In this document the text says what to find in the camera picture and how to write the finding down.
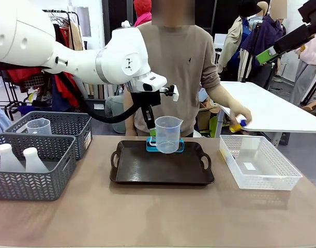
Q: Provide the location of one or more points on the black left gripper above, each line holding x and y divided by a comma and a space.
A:
147, 98

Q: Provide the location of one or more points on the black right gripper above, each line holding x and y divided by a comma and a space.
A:
314, 13

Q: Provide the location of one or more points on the clear plastic measuring cup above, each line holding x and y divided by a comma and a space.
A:
168, 139
38, 126

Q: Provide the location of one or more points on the yellow-capped test tube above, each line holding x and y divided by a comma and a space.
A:
235, 128

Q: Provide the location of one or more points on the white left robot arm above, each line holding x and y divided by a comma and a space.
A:
31, 38

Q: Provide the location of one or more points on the person's left forearm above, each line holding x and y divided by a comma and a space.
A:
221, 96

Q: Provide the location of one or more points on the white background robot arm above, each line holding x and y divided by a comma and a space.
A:
126, 24

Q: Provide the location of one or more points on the person's left hand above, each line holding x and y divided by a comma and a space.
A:
241, 115

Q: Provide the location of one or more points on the blue test tube rack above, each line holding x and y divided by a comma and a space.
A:
149, 147

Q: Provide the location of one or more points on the mannequin in purple jacket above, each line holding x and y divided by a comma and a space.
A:
261, 33

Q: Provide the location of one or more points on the mannequin in pink jacket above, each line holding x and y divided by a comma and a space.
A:
306, 72

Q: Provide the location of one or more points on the seated person in green jacket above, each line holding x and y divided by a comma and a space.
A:
115, 111

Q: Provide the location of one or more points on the dark brown serving tray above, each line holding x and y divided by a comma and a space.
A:
160, 168

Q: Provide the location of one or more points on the black box of rolls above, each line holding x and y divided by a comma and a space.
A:
97, 106

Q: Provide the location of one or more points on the mannequin in beige coat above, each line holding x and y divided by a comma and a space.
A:
235, 38

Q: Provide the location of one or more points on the cardboard box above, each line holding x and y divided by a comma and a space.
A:
207, 113

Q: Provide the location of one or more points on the person in beige sweater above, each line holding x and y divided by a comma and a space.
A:
178, 64

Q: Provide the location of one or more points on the small gray plastic basket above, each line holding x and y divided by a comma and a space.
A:
80, 134

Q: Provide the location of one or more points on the white table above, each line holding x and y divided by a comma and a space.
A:
263, 108

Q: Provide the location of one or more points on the red dress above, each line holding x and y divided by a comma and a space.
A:
66, 87

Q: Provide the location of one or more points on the mannequin with red hood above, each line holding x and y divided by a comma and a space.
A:
142, 13

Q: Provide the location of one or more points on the beige hanging garment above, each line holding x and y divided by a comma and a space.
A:
75, 36

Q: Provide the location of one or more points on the white plastic bottle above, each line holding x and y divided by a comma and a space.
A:
7, 161
33, 162

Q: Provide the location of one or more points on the white plastic basket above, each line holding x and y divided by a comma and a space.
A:
263, 180

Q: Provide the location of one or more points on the red jacket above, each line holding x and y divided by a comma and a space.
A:
23, 73

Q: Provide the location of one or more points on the large gray plastic basket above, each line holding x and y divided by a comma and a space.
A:
31, 187

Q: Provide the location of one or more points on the black clothes rack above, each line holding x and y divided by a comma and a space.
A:
59, 11

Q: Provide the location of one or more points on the light blue cloth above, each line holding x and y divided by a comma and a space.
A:
0, 121

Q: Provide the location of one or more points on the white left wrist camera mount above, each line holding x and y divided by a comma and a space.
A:
173, 93

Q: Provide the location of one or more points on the gray wall panel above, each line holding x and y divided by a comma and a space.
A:
83, 20

